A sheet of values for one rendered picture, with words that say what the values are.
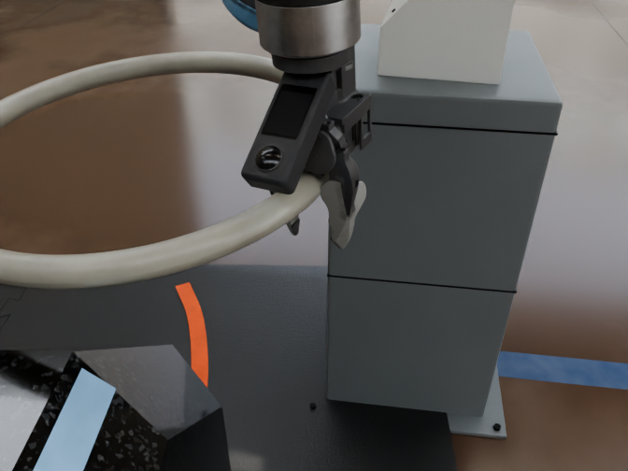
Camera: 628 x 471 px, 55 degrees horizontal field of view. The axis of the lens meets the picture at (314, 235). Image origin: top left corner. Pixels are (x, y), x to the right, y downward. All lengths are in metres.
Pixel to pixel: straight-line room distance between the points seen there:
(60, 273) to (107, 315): 1.37
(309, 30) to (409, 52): 0.64
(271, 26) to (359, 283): 0.87
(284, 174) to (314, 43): 0.11
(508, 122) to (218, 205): 1.45
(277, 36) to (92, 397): 0.36
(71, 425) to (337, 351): 0.98
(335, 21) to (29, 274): 0.33
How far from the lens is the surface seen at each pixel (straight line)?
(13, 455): 0.56
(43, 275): 0.57
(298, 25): 0.52
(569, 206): 2.52
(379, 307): 1.37
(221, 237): 0.54
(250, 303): 1.88
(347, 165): 0.57
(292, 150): 0.52
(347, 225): 0.61
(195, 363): 1.72
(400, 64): 1.16
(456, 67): 1.15
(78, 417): 0.59
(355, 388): 1.57
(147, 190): 2.51
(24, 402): 0.59
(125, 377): 0.67
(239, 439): 1.55
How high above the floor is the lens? 1.27
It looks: 36 degrees down
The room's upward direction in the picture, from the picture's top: straight up
